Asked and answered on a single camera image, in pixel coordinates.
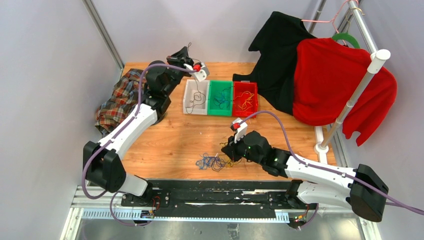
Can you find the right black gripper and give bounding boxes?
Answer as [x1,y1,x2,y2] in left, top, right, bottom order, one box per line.
[222,131,264,166]

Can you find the cable pile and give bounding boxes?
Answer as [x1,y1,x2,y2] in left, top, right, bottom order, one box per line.
[195,142,238,172]

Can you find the yellow cables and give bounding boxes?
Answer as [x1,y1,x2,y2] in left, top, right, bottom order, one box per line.
[235,89,258,114]

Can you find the blue cables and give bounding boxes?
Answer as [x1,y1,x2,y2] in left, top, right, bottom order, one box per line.
[212,86,232,110]

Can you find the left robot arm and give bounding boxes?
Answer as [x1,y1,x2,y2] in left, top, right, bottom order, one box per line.
[81,46,202,207]

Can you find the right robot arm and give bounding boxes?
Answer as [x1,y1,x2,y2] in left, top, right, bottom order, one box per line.
[221,131,389,223]

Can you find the white plastic bin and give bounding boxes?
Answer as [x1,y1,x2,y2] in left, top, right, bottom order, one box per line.
[182,79,210,115]

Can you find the red plastic bin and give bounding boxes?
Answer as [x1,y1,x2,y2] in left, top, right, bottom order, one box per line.
[232,81,259,118]

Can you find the green plastic bin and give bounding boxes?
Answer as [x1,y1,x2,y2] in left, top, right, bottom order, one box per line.
[207,80,234,117]

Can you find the plaid flannel shirt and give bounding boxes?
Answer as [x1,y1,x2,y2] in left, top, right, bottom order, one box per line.
[94,68,146,137]

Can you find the black t-shirt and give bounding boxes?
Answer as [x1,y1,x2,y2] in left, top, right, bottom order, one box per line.
[232,11,315,115]

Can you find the red sweater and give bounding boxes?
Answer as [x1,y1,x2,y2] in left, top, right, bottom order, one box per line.
[292,38,397,146]

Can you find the green hanger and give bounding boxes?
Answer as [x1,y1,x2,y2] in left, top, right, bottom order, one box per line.
[331,32,361,49]

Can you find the white clothes rack pole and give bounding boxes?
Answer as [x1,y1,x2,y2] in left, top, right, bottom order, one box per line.
[314,49,391,155]

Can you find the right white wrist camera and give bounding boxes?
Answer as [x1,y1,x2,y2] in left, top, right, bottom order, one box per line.
[230,117,248,143]

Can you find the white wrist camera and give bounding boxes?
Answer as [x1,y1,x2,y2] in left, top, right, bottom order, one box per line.
[230,117,248,143]
[192,62,210,82]

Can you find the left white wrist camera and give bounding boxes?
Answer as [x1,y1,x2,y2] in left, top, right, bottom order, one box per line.
[192,62,210,82]

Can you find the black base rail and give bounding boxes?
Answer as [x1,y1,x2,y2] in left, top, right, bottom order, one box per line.
[120,179,317,219]

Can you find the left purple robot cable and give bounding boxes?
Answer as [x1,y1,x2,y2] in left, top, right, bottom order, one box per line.
[81,62,200,228]

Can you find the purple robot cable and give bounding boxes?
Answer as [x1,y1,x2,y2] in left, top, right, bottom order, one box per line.
[81,62,200,228]
[240,110,424,230]

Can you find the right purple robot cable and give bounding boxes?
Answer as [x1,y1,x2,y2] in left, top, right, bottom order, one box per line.
[240,110,424,230]

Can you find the pink wire hanger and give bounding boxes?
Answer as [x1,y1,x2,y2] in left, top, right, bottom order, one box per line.
[301,0,351,34]

